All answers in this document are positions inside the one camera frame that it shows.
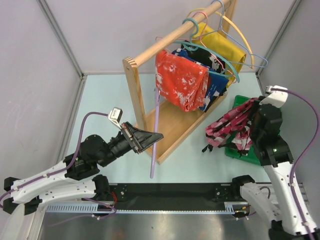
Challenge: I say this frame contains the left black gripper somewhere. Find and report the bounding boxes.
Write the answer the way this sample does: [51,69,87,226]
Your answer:
[98,121,163,167]

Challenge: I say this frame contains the purple hanger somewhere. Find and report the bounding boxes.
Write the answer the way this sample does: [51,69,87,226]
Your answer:
[149,87,162,179]

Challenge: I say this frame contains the pink camouflage trousers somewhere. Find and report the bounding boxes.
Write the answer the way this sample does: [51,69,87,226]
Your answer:
[201,97,260,156]

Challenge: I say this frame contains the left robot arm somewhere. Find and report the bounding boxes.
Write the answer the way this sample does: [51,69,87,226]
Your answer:
[0,122,164,215]

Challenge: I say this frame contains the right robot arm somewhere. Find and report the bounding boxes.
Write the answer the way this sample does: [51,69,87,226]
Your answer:
[230,104,320,240]

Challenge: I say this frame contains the orange white trousers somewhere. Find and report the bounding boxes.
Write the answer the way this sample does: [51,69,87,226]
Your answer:
[155,48,209,112]

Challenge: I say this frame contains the blue patterned trousers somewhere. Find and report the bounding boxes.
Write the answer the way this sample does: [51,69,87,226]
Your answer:
[172,48,229,112]

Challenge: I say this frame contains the black white trousers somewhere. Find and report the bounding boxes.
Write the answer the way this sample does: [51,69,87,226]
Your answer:
[181,44,226,73]

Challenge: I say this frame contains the teal hanger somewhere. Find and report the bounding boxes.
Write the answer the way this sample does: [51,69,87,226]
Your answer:
[181,22,247,86]

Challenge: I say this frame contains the pink hanger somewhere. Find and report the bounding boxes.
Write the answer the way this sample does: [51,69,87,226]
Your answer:
[155,11,233,77]

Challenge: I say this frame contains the yellow trousers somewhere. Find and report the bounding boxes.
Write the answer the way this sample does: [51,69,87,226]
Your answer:
[193,22,247,73]

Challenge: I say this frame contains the yellow hanger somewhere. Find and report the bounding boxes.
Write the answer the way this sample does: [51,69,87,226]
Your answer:
[186,7,255,69]

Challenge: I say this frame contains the wooden clothes rack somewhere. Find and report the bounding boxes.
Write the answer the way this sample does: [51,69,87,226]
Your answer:
[122,0,238,165]

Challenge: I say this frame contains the green plastic tray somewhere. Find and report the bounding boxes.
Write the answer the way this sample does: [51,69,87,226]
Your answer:
[224,95,261,166]

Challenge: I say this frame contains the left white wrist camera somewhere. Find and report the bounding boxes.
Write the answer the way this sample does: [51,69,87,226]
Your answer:
[107,107,123,129]

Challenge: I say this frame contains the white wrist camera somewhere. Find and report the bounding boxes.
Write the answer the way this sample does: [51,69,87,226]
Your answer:
[107,107,123,129]
[259,85,288,108]

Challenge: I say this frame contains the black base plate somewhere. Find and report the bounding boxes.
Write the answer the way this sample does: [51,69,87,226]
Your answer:
[92,183,244,210]

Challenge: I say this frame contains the white cable duct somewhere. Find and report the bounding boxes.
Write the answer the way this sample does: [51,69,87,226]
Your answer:
[45,202,249,215]

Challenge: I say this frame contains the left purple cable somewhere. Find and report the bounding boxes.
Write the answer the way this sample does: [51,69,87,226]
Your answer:
[0,111,110,208]

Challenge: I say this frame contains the purple cable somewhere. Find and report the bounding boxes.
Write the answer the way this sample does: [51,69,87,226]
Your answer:
[0,111,110,208]
[271,87,320,240]

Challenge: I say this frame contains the light blue wire hanger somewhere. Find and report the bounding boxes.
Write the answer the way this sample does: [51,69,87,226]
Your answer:
[193,7,268,71]

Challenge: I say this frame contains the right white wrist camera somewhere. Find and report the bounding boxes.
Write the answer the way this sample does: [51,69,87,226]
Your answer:
[259,85,288,108]

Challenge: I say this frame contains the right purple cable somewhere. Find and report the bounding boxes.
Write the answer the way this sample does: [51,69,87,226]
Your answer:
[271,87,320,240]

